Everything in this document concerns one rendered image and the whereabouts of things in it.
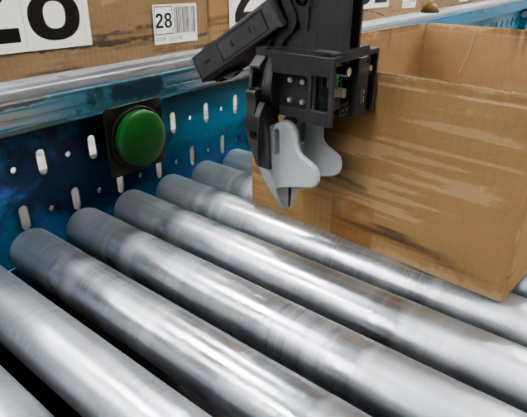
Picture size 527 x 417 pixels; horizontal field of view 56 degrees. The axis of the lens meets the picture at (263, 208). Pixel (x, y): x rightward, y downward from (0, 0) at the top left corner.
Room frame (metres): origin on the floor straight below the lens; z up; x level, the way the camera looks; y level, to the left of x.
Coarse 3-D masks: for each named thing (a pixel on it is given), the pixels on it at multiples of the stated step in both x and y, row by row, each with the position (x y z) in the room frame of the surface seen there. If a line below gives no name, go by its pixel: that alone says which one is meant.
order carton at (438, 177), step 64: (384, 64) 0.73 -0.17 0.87; (448, 64) 0.78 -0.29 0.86; (512, 64) 0.72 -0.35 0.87; (384, 128) 0.42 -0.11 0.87; (448, 128) 0.38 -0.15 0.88; (512, 128) 0.35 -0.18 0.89; (256, 192) 0.52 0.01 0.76; (320, 192) 0.46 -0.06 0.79; (384, 192) 0.41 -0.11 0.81; (448, 192) 0.37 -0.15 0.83; (512, 192) 0.34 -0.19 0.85; (448, 256) 0.37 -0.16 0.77; (512, 256) 0.33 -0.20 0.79
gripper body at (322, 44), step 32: (288, 0) 0.41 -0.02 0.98; (320, 0) 0.39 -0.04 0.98; (352, 0) 0.38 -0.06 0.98; (288, 32) 0.41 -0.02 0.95; (320, 32) 0.39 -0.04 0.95; (352, 32) 0.39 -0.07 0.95; (256, 64) 0.41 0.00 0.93; (288, 64) 0.39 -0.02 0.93; (320, 64) 0.37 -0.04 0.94; (352, 64) 0.40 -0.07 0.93; (288, 96) 0.40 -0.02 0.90; (320, 96) 0.38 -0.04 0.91; (352, 96) 0.40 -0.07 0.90
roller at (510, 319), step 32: (160, 192) 0.59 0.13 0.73; (192, 192) 0.56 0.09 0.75; (224, 192) 0.55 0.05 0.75; (224, 224) 0.51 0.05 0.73; (256, 224) 0.49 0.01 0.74; (288, 224) 0.47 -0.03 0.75; (320, 256) 0.43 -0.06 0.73; (352, 256) 0.42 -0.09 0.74; (384, 256) 0.41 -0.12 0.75; (384, 288) 0.38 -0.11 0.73; (416, 288) 0.37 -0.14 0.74; (448, 288) 0.36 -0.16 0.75; (480, 320) 0.33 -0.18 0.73; (512, 320) 0.32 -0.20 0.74
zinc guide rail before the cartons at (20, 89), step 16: (496, 0) 1.79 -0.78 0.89; (512, 0) 1.85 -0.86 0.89; (400, 16) 1.24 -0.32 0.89; (416, 16) 1.24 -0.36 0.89; (432, 16) 1.30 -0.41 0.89; (112, 64) 0.63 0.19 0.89; (128, 64) 0.63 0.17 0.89; (144, 64) 0.63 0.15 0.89; (160, 64) 0.63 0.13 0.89; (176, 64) 0.65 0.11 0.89; (192, 64) 0.67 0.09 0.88; (16, 80) 0.53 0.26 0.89; (32, 80) 0.53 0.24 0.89; (48, 80) 0.53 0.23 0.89; (64, 80) 0.53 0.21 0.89; (80, 80) 0.54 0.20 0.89; (96, 80) 0.56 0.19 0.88; (112, 80) 0.57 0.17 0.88; (0, 96) 0.47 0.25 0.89; (16, 96) 0.48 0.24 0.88; (32, 96) 0.50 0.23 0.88
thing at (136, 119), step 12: (132, 120) 0.57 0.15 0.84; (144, 120) 0.58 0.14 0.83; (156, 120) 0.59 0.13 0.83; (120, 132) 0.55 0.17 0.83; (132, 132) 0.56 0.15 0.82; (144, 132) 0.57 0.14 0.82; (156, 132) 0.59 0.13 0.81; (120, 144) 0.55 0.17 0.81; (132, 144) 0.56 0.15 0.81; (144, 144) 0.57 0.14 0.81; (156, 144) 0.59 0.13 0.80; (120, 156) 0.56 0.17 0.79; (132, 156) 0.56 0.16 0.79; (144, 156) 0.57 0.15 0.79; (156, 156) 0.59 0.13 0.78
